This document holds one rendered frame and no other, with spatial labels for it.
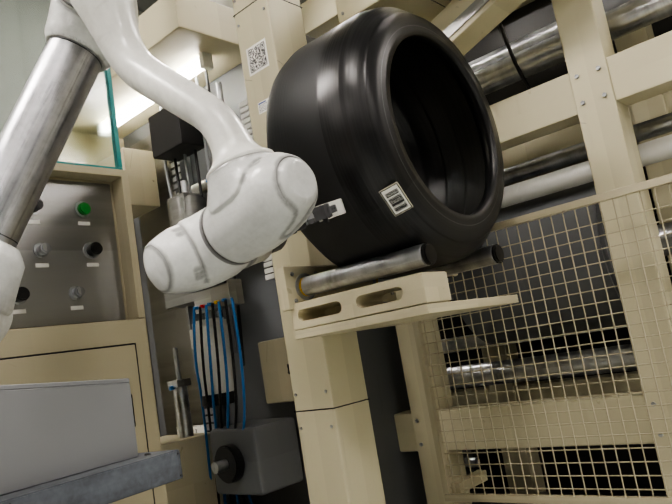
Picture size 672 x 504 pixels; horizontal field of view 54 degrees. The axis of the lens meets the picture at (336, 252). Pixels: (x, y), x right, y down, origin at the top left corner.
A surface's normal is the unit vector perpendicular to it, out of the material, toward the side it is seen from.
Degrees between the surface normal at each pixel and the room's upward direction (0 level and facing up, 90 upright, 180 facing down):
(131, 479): 90
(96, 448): 90
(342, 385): 90
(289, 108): 78
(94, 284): 90
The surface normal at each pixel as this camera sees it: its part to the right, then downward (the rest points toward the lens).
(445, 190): -0.68, -0.27
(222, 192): -0.66, 0.01
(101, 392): 0.83, -0.22
